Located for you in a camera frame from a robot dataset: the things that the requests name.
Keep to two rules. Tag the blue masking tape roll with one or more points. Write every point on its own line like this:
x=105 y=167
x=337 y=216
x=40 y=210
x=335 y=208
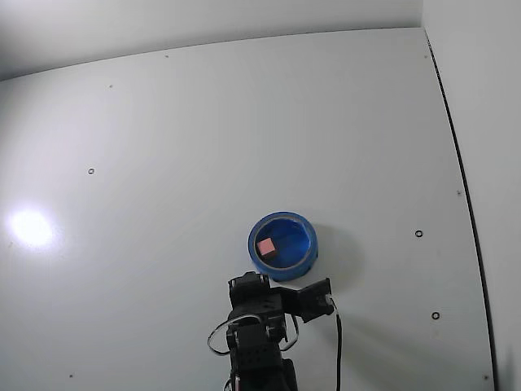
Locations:
x=293 y=244

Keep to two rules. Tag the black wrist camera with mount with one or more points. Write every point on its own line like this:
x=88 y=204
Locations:
x=311 y=303

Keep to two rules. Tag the orange cube block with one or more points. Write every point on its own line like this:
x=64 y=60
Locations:
x=265 y=245

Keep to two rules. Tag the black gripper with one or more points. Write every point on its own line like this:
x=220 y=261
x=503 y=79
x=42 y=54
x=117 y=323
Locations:
x=246 y=283

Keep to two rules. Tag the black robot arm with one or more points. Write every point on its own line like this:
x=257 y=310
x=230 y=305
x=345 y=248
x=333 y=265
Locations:
x=256 y=358

